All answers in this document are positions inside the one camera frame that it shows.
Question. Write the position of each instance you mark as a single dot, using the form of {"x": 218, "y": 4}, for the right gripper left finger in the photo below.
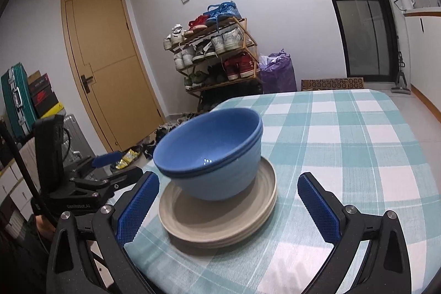
{"x": 71, "y": 267}

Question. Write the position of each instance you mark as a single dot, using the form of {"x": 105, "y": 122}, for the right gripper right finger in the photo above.
{"x": 385, "y": 267}

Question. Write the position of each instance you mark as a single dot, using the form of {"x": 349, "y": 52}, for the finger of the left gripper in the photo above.
{"x": 120, "y": 181}
{"x": 107, "y": 159}

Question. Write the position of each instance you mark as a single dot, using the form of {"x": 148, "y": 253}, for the blue bowl large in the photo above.
{"x": 206, "y": 142}

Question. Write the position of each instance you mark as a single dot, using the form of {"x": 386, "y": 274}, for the white kitchen cabinets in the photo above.
{"x": 423, "y": 31}

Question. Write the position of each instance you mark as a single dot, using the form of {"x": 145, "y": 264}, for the person left hand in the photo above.
{"x": 45, "y": 227}

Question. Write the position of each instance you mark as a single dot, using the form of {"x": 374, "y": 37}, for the beige plate on table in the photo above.
{"x": 227, "y": 231}

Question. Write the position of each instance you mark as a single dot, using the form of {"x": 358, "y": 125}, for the wooden door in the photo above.
{"x": 109, "y": 72}

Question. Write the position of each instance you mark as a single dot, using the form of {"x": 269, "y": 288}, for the green suitcase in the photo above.
{"x": 18, "y": 103}

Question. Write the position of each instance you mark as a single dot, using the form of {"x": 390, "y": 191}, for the beige plate stack bottom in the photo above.
{"x": 232, "y": 240}

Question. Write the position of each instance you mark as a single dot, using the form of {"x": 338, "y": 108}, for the teal checked tablecloth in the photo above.
{"x": 338, "y": 156}

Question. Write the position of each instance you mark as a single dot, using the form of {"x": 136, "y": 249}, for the wooden shoe rack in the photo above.
{"x": 199, "y": 55}

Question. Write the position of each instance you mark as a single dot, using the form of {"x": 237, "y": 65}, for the red sneakers on rack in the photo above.
{"x": 239, "y": 66}

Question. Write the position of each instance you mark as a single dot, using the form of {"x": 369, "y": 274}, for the upright vacuum mop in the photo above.
{"x": 400, "y": 86}

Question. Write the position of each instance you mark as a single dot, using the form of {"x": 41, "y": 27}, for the purple plastic bag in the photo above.
{"x": 277, "y": 73}

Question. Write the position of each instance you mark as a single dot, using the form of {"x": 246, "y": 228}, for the blue sneakers on rack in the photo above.
{"x": 225, "y": 10}

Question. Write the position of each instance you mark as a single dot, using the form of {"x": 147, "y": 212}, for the patterned cardboard box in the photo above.
{"x": 332, "y": 84}

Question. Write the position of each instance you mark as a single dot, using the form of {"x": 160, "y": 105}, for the black framed glass door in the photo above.
{"x": 369, "y": 38}

